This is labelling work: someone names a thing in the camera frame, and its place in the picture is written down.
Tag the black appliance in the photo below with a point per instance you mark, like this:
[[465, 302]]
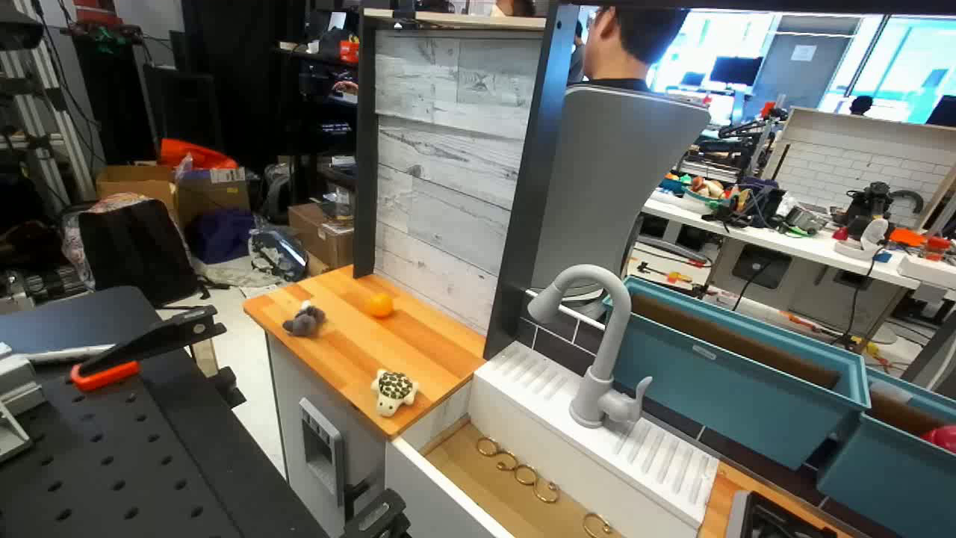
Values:
[[779, 517]]

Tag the red object in bin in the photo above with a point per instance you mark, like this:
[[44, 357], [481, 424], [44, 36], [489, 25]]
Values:
[[943, 438]]

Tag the white green turtle toy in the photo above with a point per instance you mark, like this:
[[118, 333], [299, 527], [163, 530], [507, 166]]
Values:
[[396, 390]]

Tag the dark grey flat board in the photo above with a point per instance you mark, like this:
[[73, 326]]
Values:
[[69, 321]]

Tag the dark blue bag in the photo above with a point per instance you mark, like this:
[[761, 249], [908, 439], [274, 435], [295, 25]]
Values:
[[220, 233]]

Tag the white brick panel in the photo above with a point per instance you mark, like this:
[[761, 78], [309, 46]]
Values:
[[856, 160]]

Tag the wooden countertop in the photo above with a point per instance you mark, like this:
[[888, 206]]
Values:
[[368, 348]]

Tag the orange ball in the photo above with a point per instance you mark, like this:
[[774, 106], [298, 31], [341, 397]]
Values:
[[377, 302]]

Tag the grey plush toy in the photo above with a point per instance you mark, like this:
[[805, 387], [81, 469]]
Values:
[[305, 321]]

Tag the brown cardboard box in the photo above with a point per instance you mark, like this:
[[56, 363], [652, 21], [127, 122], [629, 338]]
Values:
[[321, 233]]

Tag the white sink unit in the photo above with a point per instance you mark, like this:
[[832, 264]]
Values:
[[557, 448]]

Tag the black clamp bracket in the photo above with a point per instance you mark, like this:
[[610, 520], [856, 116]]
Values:
[[374, 514]]

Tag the white cabinet with dispenser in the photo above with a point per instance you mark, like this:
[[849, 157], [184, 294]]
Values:
[[317, 448]]

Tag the white workbench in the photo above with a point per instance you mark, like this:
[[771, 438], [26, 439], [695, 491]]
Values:
[[787, 242]]

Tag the person in black shirt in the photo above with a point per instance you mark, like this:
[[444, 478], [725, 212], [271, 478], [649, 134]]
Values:
[[629, 39]]

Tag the grey chair back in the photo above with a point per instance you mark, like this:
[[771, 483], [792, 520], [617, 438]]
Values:
[[608, 181]]

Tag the orange fabric item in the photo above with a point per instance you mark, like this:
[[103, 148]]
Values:
[[194, 152]]

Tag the black device on workbench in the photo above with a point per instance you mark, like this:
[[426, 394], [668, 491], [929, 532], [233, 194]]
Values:
[[867, 206]]

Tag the black computer monitor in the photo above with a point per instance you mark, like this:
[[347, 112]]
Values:
[[737, 70]]

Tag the black frame post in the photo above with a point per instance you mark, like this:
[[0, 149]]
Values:
[[526, 181]]

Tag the whitewashed wood back panel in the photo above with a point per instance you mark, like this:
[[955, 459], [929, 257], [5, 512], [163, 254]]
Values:
[[448, 167]]

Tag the large teal bin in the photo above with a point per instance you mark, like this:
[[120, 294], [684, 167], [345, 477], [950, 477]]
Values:
[[737, 382]]

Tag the grey faucet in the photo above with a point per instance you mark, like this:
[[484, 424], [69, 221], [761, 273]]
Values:
[[599, 348]]

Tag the cardboard box with clutter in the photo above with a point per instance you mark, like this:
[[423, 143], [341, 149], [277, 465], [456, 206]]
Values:
[[205, 188]]

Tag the small teal bin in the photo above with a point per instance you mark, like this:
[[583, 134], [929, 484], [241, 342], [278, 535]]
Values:
[[898, 474]]

